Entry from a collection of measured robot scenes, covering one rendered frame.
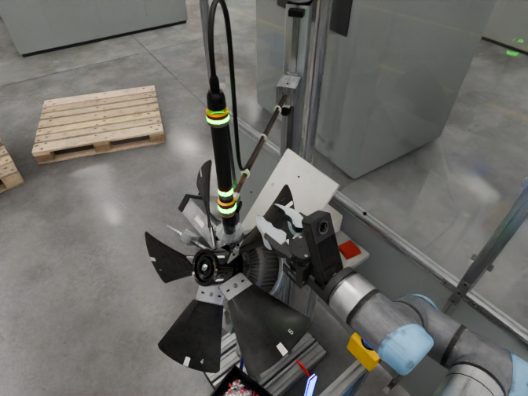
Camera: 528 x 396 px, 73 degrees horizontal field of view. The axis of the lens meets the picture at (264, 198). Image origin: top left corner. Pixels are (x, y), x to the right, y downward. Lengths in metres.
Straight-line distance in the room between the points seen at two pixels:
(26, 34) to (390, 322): 6.15
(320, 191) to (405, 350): 0.76
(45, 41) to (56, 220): 3.60
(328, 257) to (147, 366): 1.91
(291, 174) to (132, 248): 1.83
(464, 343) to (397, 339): 0.12
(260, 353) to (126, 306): 1.67
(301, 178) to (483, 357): 0.84
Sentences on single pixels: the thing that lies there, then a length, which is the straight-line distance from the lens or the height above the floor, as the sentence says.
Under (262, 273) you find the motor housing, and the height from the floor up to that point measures 1.14.
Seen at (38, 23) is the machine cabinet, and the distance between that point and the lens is 6.35.
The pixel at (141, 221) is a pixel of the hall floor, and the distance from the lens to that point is 3.07.
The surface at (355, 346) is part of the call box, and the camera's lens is 1.25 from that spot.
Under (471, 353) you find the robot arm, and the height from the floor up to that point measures 1.63.
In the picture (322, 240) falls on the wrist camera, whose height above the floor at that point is 1.71.
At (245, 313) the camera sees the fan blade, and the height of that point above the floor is 1.19.
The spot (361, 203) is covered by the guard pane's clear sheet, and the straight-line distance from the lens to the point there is 1.63.
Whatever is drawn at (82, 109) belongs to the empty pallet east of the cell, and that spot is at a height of 0.14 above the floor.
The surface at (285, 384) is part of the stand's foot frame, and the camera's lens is 2.20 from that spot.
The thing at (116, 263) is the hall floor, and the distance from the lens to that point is 2.86.
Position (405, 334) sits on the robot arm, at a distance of 0.59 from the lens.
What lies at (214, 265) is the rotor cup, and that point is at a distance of 1.13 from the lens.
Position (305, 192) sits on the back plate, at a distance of 1.27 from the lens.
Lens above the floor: 2.17
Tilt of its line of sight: 45 degrees down
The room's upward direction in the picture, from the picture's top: straight up
